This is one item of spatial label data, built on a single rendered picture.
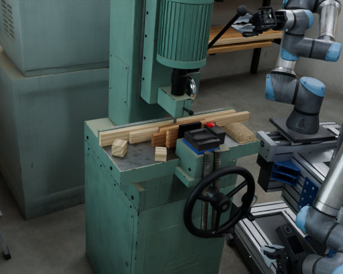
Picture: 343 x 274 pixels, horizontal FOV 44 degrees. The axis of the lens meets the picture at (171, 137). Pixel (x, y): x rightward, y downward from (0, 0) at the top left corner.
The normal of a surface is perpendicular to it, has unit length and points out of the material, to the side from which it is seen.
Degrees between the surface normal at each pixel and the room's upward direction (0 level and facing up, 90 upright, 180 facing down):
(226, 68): 90
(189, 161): 90
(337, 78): 90
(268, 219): 0
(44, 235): 0
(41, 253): 0
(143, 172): 90
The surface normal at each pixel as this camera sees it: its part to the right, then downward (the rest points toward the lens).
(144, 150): 0.09, -0.87
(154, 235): 0.49, 0.46
